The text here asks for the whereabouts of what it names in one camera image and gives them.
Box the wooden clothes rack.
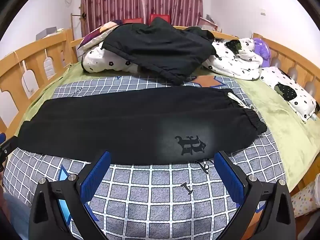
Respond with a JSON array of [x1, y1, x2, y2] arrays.
[[71, 4, 87, 40]]

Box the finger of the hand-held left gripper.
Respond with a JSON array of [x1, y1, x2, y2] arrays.
[[0, 132, 18, 167]]

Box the black jacket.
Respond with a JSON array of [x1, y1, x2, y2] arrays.
[[102, 17, 218, 85]]

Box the grey grid star blanket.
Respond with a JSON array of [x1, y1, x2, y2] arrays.
[[2, 76, 287, 240]]

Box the purple patterned pillow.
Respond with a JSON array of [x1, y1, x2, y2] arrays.
[[77, 20, 123, 50]]

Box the white black-flowered quilt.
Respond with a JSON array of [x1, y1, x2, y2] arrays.
[[81, 37, 263, 81]]

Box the black pants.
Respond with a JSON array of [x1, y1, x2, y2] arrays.
[[17, 86, 268, 166]]

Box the wooden bed frame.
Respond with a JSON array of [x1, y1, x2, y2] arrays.
[[0, 26, 320, 140]]

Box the star-printed white cloth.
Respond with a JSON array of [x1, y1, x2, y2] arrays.
[[291, 180, 320, 218]]

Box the white black-flowered pillow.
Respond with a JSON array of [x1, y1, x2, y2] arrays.
[[260, 66, 320, 123]]

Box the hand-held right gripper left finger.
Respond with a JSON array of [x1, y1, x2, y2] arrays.
[[28, 151, 112, 240]]

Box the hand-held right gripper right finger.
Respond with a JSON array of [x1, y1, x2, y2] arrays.
[[214, 151, 297, 240]]

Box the person's blue jeans leg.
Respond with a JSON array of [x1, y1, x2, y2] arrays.
[[4, 194, 32, 240]]

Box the grey box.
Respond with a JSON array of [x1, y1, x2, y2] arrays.
[[36, 27, 59, 40]]

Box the purple plush toy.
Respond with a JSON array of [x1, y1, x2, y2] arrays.
[[252, 37, 272, 68]]

